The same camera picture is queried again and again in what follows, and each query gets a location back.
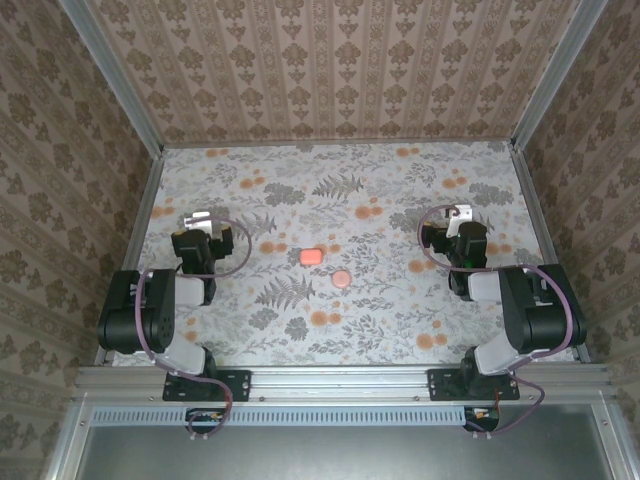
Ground black connector box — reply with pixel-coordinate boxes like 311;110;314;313
185;407;227;435
463;405;502;432

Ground grey metal panel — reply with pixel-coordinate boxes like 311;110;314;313
74;424;614;480

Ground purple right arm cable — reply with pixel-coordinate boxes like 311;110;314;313
417;203;574;444

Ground aluminium corner post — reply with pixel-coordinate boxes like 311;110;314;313
509;0;609;151
63;0;166;157

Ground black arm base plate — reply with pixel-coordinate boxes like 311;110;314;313
427;368;521;402
163;368;252;403

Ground aluminium front beam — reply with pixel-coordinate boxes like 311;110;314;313
74;364;612;404

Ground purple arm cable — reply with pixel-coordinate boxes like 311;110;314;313
133;218;254;444
417;203;574;444

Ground white slotted cable duct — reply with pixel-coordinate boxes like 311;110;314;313
92;405;466;427

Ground thin aluminium back rail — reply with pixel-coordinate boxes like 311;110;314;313
162;139;514;149

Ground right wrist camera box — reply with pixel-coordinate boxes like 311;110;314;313
443;203;474;237

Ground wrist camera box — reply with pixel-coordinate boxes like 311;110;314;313
443;203;474;237
182;210;215;234

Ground aluminium side rail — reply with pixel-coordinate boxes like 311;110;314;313
509;147;591;364
94;149;166;369

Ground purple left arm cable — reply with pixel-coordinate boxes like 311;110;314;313
133;218;254;444

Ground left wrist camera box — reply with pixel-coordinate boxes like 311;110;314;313
182;210;215;234

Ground aluminium lower frame bar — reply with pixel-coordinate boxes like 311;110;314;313
592;399;640;480
43;399;96;480

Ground floral printed tablecloth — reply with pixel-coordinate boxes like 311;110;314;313
107;141;581;367

